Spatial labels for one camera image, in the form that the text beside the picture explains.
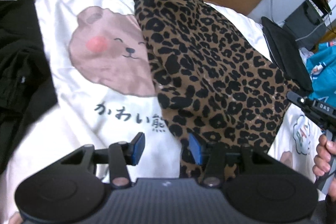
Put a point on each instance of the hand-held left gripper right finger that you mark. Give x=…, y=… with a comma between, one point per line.
x=195, y=149

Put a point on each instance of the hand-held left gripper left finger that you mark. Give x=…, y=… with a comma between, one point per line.
x=137, y=148

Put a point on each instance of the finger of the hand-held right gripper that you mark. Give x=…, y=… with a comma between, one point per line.
x=300, y=102

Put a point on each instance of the leopard print garment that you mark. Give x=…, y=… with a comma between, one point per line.
x=210, y=61

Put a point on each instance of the person's right hand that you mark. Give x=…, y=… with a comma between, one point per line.
x=322, y=158

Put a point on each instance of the teal patterned blanket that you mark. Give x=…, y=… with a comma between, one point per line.
x=323, y=69

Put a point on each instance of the folded black pants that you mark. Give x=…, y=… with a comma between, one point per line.
x=286, y=56

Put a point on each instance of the black bag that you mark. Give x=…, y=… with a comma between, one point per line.
x=304, y=24

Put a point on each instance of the person's grey trouser leg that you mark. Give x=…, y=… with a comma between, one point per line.
x=326, y=211

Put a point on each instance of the black crumpled garment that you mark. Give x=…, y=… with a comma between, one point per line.
x=21, y=61

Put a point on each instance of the white bear print bed sheet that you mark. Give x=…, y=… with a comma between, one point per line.
x=52, y=16

